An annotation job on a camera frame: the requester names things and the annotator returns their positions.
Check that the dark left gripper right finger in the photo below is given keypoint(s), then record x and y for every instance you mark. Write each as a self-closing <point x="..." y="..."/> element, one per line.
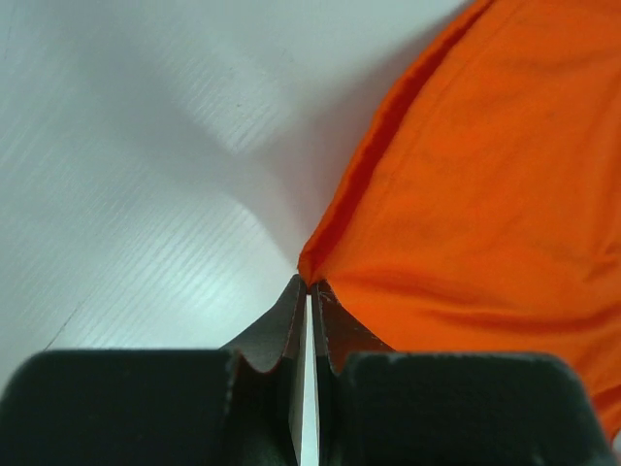
<point x="379" y="406"/>

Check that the orange t shirt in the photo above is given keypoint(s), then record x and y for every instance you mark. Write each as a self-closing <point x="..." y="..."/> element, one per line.
<point x="481" y="211"/>

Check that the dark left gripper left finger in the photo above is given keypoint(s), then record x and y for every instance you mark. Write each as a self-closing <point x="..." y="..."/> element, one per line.
<point x="228" y="406"/>

